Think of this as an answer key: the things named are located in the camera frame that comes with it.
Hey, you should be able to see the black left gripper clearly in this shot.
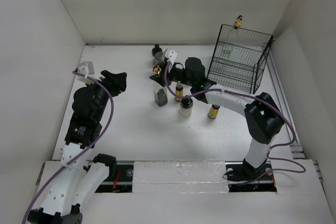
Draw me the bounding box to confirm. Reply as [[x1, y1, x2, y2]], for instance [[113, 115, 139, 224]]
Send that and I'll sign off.
[[85, 70, 125, 121]]

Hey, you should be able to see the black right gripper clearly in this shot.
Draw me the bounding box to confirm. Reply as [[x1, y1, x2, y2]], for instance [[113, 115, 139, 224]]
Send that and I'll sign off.
[[149, 62, 195, 87]]

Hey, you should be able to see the glass bottle with dark sauce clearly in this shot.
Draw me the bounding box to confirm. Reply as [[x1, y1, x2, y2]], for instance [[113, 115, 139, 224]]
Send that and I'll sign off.
[[153, 65, 167, 107]]

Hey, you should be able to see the clear glass bottle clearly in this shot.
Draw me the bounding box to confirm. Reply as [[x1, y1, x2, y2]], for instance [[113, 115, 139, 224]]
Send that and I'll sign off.
[[223, 15, 243, 60]]

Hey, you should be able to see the grey-lid white powder shaker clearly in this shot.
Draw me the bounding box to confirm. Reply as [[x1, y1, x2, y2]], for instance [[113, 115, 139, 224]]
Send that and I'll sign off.
[[153, 52, 165, 66]]

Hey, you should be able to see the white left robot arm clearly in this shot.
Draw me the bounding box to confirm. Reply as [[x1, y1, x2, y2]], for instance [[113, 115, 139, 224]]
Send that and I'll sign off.
[[22, 69, 127, 223]]

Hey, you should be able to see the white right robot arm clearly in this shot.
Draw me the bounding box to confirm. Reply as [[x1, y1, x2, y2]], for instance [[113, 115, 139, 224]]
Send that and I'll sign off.
[[150, 57, 285, 179]]

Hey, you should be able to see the small yellow bottle cork centre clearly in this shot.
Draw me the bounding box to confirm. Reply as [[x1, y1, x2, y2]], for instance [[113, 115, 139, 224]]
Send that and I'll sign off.
[[175, 83, 184, 102]]

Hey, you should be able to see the small yellow bottle cork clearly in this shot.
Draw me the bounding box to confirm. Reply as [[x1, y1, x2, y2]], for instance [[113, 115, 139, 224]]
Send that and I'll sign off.
[[175, 83, 184, 102], [207, 104, 220, 119]]

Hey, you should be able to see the small black-cap back jar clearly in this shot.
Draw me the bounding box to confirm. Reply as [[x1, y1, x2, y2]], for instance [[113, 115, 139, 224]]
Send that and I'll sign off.
[[151, 44, 162, 65]]

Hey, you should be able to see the black-cap white powder jar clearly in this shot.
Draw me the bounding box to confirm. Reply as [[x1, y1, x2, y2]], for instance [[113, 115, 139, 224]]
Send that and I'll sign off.
[[179, 98, 193, 118]]

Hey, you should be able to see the small yellow bottle cork right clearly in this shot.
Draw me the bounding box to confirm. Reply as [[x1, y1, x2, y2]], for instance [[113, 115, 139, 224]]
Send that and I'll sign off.
[[207, 104, 220, 119]]

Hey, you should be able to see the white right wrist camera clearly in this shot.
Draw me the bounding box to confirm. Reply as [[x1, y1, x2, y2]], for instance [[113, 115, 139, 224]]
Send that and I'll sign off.
[[163, 48, 178, 65]]

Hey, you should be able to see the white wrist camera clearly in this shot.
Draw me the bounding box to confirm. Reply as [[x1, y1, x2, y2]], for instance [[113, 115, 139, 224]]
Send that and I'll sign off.
[[163, 48, 178, 65], [76, 61, 95, 83]]

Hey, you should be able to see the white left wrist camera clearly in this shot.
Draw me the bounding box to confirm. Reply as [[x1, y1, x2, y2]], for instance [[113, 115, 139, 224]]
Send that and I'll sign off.
[[76, 61, 95, 83]]

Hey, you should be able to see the black wire rack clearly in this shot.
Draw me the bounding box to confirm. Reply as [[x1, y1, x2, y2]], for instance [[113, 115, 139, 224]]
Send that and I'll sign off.
[[207, 24, 274, 94]]

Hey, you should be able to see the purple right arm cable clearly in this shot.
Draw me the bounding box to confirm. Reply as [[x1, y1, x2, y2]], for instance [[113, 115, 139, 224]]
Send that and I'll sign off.
[[164, 61, 307, 183]]

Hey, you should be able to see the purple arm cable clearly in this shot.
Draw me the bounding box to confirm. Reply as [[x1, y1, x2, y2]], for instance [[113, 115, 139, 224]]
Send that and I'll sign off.
[[20, 68, 116, 222], [164, 61, 307, 183]]

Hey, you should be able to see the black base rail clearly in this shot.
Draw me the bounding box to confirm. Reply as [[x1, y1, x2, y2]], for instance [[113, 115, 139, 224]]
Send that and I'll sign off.
[[96, 161, 277, 194]]

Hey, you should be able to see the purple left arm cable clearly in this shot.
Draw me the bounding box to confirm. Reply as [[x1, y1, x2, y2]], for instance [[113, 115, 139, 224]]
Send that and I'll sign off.
[[20, 68, 116, 222]]

